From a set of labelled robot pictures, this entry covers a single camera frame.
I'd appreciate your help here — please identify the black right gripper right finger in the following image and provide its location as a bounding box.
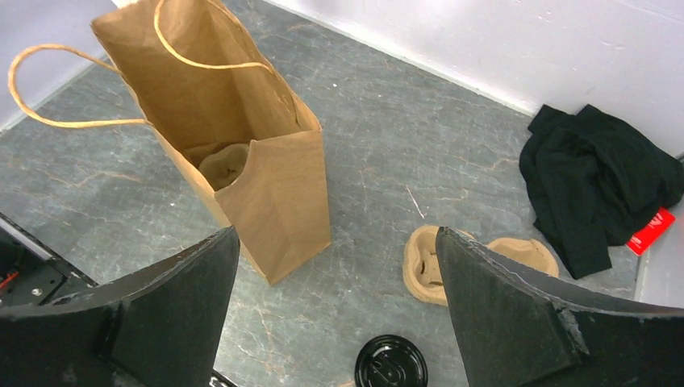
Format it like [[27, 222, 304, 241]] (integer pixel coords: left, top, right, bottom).
[[436, 227, 683, 386]]

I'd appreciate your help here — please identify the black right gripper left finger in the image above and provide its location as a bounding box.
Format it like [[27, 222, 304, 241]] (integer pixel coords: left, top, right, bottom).
[[1, 228, 240, 386]]

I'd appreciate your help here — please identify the single cardboard cup carrier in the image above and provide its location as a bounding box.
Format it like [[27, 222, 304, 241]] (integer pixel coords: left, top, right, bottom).
[[198, 144, 249, 191]]

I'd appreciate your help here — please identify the brown paper bag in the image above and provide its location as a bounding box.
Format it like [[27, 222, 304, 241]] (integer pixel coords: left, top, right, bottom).
[[91, 1, 332, 284]]

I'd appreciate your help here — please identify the cardboard cup carrier stack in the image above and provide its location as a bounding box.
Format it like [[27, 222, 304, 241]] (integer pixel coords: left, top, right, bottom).
[[402, 225, 559, 306]]

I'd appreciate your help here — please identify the stack of black lids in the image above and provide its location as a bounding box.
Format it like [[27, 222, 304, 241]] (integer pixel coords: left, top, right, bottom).
[[354, 334, 428, 387]]

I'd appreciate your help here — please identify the red tag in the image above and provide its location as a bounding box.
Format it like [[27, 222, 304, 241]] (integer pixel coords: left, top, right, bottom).
[[627, 208, 676, 256]]

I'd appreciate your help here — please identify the black cloth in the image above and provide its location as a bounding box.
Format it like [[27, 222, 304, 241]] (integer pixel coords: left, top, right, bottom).
[[519, 105, 683, 279]]

